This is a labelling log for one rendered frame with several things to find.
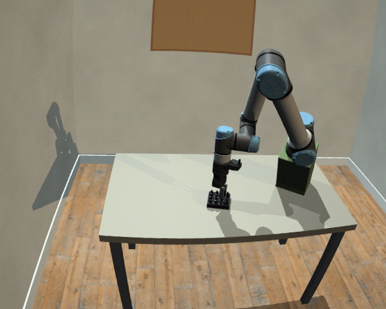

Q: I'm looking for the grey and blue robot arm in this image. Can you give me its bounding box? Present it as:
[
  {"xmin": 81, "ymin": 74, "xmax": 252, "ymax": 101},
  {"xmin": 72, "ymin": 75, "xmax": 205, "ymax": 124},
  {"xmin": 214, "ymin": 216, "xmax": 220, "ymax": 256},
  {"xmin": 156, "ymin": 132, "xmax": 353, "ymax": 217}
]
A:
[{"xmin": 214, "ymin": 48, "xmax": 317, "ymax": 166}]

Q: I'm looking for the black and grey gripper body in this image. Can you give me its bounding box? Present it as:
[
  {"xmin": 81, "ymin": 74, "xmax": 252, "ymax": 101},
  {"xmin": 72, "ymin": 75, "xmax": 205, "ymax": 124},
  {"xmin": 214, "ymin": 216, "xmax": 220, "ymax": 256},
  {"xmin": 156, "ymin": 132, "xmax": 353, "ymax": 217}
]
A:
[{"xmin": 212, "ymin": 151, "xmax": 242, "ymax": 189}]

